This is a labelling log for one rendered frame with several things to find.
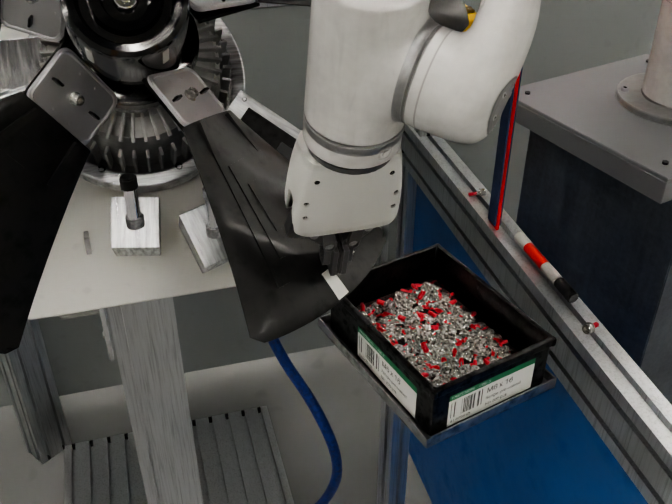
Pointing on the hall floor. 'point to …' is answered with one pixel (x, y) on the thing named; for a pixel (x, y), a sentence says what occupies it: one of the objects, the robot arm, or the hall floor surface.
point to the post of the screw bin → (392, 457)
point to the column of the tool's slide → (35, 395)
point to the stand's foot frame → (270, 478)
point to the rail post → (406, 214)
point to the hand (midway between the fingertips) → (336, 252)
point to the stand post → (157, 399)
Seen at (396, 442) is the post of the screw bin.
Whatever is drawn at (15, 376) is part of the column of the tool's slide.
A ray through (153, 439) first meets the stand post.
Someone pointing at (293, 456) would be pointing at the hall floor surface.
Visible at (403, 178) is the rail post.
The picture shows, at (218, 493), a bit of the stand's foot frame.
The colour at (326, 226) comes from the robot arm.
